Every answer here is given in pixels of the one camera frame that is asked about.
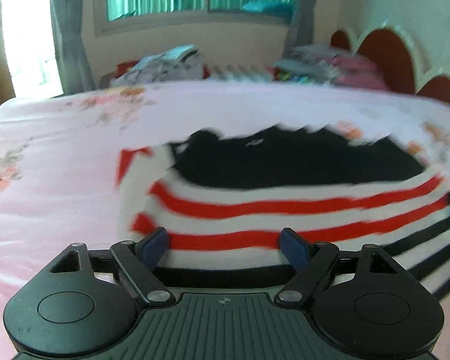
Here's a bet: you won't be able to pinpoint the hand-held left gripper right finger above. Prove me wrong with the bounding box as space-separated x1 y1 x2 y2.
275 228 398 304

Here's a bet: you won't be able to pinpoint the red cloth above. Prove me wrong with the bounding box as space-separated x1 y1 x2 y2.
114 62 136 77

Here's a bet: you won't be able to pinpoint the red and white headboard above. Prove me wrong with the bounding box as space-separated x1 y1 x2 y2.
328 20 450 111

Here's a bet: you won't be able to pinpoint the pile of pale clothes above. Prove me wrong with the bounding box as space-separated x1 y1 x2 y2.
114 44 205 85

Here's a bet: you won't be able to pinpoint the pink floral bed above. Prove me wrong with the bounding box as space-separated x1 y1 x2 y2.
0 80 450 349

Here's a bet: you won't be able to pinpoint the teal pillow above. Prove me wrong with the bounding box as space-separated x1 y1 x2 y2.
242 0 295 14

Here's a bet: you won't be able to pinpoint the grey curtain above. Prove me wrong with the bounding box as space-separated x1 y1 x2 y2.
49 0 98 96
285 0 323 51

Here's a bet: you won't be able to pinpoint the pile of pink clothes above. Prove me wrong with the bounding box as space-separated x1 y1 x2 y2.
272 45 391 91

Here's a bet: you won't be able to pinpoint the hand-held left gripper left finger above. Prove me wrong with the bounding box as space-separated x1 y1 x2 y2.
49 228 175 304

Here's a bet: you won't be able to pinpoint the striped cloth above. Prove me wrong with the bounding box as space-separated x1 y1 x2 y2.
206 64 276 81

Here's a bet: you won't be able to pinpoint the striped knit sweater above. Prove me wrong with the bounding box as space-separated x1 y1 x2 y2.
114 125 450 301

